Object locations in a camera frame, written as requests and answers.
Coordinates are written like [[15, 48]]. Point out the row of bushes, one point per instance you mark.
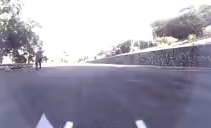
[[179, 26]]

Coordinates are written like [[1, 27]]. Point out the person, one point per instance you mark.
[[38, 59]]

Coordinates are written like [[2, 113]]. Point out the grey stone retaining wall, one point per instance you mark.
[[166, 56]]

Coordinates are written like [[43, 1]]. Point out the low stone wall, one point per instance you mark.
[[9, 66]]

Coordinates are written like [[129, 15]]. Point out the group of leafy trees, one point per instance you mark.
[[13, 36]]

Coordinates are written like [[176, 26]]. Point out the robot's own part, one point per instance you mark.
[[140, 124], [68, 125]]

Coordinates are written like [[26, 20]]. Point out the dark grey asphalt road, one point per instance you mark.
[[103, 96]]

